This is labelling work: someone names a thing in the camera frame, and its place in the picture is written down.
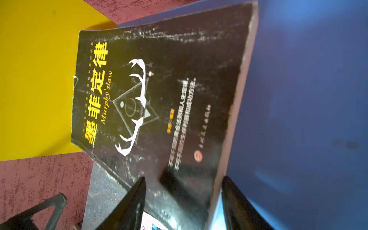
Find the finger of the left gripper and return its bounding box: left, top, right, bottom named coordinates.
left=1, top=193, right=68, bottom=230

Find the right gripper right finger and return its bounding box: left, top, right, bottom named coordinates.
left=221, top=176, right=273, bottom=230

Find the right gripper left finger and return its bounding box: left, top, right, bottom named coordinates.
left=97, top=177, right=146, bottom=230

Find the black Murphy's law book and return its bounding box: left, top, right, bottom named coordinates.
left=71, top=1, right=258, bottom=230

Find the white science magazine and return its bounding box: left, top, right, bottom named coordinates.
left=140, top=212, right=168, bottom=230

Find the yellow pink blue bookshelf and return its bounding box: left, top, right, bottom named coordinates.
left=1, top=1, right=368, bottom=230

